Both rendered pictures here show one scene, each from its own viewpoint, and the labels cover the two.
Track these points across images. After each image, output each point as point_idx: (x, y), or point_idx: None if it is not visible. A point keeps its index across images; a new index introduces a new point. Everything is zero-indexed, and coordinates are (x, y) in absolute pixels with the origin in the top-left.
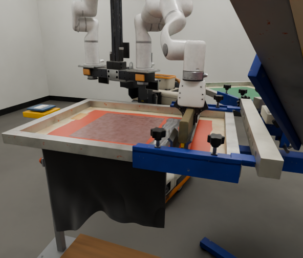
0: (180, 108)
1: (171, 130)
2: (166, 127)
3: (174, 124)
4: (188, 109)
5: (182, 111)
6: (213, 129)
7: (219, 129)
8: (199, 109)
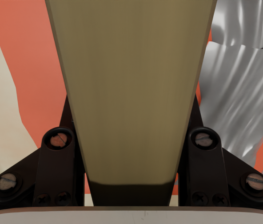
0: (246, 186)
1: (248, 37)
2: None
3: (219, 130)
4: (149, 168)
5: (208, 150)
6: (21, 126)
7: None
8: (23, 193)
